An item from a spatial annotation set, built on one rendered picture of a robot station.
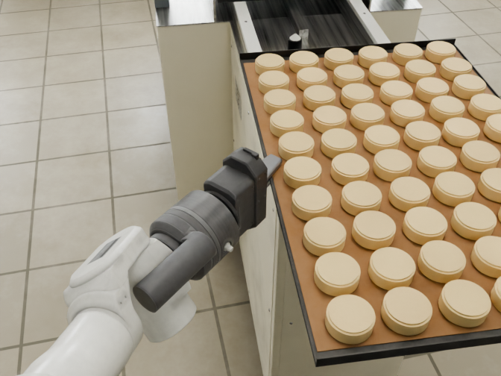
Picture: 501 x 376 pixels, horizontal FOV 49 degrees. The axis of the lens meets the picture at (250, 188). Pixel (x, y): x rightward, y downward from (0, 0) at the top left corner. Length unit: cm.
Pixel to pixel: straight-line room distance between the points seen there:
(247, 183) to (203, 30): 87
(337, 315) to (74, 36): 296
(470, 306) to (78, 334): 39
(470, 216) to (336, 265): 19
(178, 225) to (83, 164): 180
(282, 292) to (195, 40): 73
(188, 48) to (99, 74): 151
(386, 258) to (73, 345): 34
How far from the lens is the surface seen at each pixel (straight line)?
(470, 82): 97
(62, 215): 221
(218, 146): 171
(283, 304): 116
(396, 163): 76
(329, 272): 61
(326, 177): 75
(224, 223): 64
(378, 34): 133
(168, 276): 57
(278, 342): 127
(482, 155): 81
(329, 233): 65
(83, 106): 277
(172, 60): 154
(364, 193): 71
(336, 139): 78
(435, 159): 78
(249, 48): 124
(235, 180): 68
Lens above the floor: 149
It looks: 43 degrees down
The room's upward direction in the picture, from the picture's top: straight up
